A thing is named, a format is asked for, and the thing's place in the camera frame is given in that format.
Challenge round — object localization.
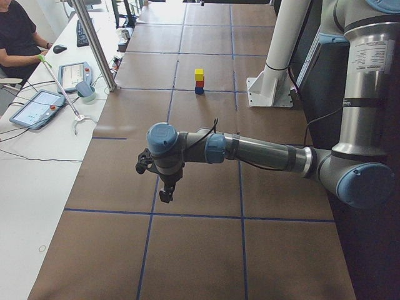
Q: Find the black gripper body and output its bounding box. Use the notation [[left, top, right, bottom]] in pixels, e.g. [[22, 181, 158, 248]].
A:
[[136, 148, 184, 187]]

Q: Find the blue wooden cube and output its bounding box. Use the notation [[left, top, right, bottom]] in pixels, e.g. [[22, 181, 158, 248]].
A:
[[195, 87, 204, 95]]

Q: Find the red wooden cube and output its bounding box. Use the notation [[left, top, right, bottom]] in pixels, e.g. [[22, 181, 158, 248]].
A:
[[195, 80, 204, 89]]

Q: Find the yellow wooden cube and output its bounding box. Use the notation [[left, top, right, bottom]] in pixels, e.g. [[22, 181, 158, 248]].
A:
[[194, 68, 204, 81]]

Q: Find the thin rod with stand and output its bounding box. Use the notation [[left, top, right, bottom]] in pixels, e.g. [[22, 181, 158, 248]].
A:
[[38, 54, 97, 136]]

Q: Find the blue tape roll cup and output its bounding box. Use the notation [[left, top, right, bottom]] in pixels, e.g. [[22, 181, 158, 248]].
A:
[[76, 81, 96, 104]]

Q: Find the far teach pendant tablet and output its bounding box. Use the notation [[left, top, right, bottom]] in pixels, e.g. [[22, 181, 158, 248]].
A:
[[58, 61, 93, 93]]

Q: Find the teach pendant tablet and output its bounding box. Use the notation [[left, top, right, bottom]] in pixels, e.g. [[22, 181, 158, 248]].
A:
[[9, 90, 66, 130], [58, 61, 93, 93]]

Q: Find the near teach pendant tablet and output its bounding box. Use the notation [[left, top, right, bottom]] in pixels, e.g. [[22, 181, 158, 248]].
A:
[[9, 90, 66, 130]]

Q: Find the black keyboard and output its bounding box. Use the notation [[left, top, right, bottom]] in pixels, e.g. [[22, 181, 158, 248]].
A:
[[76, 19, 89, 48]]

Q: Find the black computer mouse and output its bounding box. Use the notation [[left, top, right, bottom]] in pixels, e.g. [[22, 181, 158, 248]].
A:
[[52, 44, 67, 54]]

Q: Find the person in black shirt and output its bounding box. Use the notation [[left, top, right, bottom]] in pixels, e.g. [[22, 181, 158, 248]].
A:
[[1, 1, 53, 81]]

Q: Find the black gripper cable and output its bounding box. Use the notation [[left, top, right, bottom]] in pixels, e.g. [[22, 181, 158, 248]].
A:
[[181, 117, 344, 171]]

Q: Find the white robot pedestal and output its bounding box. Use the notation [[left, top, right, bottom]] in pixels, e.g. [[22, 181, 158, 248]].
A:
[[246, 0, 311, 108]]

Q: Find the aluminium frame post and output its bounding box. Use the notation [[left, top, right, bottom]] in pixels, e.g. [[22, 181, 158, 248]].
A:
[[72, 0, 117, 92]]

